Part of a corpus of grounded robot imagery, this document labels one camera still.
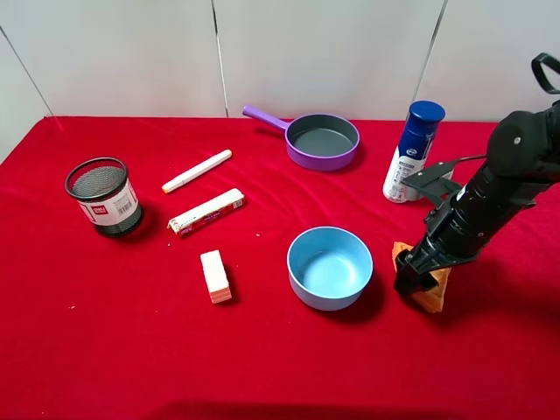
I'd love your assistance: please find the purple toy frying pan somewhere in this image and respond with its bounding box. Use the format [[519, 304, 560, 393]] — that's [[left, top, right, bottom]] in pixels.
[[242, 105, 361, 172]]

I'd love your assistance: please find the red tablecloth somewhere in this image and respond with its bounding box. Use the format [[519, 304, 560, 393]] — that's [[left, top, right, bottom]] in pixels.
[[1, 117, 559, 419]]

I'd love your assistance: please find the blue white spray bottle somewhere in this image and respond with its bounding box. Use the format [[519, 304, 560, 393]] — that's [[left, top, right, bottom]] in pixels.
[[382, 101, 445, 203]]

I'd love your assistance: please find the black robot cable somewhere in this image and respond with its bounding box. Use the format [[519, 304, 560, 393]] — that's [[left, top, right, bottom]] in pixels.
[[530, 52, 560, 95]]

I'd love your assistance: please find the black mesh pen holder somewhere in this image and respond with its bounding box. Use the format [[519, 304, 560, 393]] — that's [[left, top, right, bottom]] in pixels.
[[65, 157, 144, 237]]

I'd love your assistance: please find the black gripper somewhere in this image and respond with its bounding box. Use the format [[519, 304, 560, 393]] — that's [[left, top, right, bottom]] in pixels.
[[394, 163, 536, 296]]

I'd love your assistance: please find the blue bowl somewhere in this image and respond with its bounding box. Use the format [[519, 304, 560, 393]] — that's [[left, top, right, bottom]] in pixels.
[[286, 226, 375, 312]]

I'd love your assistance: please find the orange waffle slice toy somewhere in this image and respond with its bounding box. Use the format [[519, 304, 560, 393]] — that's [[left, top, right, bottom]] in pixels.
[[409, 268, 452, 313]]

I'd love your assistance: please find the white marker pen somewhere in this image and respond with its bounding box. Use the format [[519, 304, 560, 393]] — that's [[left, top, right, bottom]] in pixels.
[[162, 150, 233, 194]]

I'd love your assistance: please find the cream wafer block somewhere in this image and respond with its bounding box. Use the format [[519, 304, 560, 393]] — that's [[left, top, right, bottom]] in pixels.
[[200, 250, 232, 304]]

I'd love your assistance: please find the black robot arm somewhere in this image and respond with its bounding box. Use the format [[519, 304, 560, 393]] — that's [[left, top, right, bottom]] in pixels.
[[394, 102, 559, 296]]

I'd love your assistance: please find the long candy box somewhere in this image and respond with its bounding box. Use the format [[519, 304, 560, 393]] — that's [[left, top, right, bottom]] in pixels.
[[167, 188, 245, 237]]

